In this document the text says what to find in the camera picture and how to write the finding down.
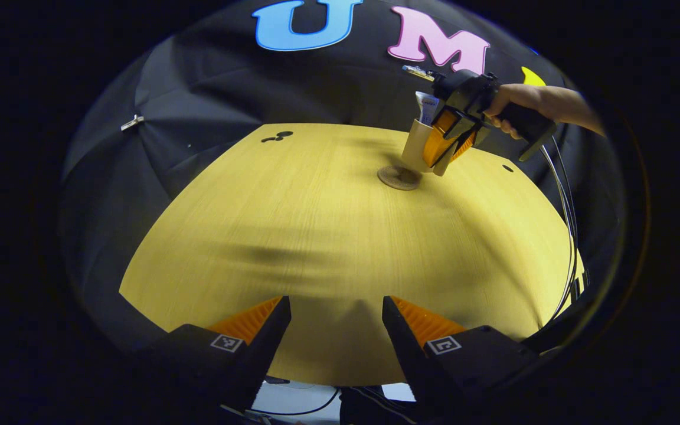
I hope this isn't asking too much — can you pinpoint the white toothpaste tube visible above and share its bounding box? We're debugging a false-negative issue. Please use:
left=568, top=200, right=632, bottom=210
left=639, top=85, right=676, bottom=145
left=415, top=91, right=441, bottom=127

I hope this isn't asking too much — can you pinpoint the wooden desktop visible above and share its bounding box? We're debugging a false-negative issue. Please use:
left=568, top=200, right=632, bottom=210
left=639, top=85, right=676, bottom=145
left=119, top=123, right=586, bottom=387

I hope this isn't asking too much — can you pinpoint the beige cup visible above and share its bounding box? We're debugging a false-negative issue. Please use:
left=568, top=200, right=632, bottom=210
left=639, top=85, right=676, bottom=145
left=402, top=118, right=457, bottom=178

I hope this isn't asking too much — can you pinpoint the black backdrop cloth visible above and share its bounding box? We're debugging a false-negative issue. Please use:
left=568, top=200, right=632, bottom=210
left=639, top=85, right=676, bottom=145
left=60, top=0, right=624, bottom=355

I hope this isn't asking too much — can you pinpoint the round brown coaster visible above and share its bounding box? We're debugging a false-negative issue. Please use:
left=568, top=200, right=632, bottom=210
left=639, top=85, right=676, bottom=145
left=377, top=165, right=423, bottom=191

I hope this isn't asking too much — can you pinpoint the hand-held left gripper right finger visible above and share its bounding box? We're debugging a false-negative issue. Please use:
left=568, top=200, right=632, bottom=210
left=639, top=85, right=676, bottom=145
left=382, top=295, right=542, bottom=417

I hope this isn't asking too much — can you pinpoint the black cable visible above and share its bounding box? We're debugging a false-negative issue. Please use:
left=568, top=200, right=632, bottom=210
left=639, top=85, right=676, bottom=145
left=540, top=137, right=581, bottom=322
left=244, top=387, right=342, bottom=417

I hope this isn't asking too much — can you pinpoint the white cable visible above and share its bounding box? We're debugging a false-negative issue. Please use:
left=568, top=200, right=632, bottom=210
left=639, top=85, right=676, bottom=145
left=544, top=148, right=577, bottom=322

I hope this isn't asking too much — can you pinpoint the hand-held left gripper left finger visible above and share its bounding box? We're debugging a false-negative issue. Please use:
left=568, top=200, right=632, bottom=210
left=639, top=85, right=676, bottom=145
left=136, top=295, right=292, bottom=413

